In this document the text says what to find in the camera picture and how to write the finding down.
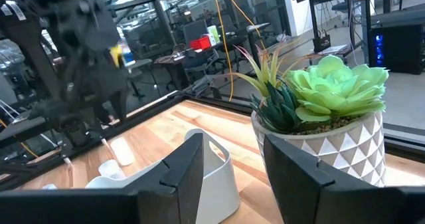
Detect green and white carton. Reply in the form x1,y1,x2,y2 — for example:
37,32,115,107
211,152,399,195
207,25,221,44

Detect yellow cable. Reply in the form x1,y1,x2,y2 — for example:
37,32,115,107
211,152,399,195
211,0,235,102
219,0,268,52

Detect red plastic box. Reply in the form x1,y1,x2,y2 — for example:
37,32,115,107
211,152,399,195
189,36,213,51

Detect black paper bag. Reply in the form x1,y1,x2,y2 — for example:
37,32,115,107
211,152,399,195
312,29,332,54

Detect black computer tower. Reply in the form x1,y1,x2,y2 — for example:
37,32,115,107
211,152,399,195
368,21,425,75

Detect black side desk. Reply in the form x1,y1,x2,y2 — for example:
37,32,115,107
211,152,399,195
126,58,160,98

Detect white plastic basket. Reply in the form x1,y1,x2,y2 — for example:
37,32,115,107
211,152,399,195
85,128,240,224

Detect short white pill bottle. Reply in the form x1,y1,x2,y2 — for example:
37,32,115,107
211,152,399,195
98,160,126,180

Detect black standing desk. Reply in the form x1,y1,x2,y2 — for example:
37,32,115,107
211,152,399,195
294,0,366,52

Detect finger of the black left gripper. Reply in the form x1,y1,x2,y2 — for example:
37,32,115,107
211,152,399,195
59,149,74,170
98,134,114,157

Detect black aluminium table frame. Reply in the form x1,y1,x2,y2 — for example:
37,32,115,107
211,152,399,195
0,14,425,192

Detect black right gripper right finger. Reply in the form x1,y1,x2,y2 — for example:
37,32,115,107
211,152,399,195
263,133,425,224

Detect disinfecting wipes canister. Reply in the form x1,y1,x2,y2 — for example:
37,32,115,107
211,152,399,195
111,39,135,67

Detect grey office chair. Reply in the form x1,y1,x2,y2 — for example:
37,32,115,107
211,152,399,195
182,19,226,82

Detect black office desk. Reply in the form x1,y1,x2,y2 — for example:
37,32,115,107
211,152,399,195
154,23,272,90

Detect tall white pill bottle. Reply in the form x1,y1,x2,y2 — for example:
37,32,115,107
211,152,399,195
110,136,135,167

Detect potted succulent in patterned pot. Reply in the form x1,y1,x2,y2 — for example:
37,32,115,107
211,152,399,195
228,44,390,188

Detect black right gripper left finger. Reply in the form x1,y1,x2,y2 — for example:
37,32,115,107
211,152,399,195
0,132,205,224

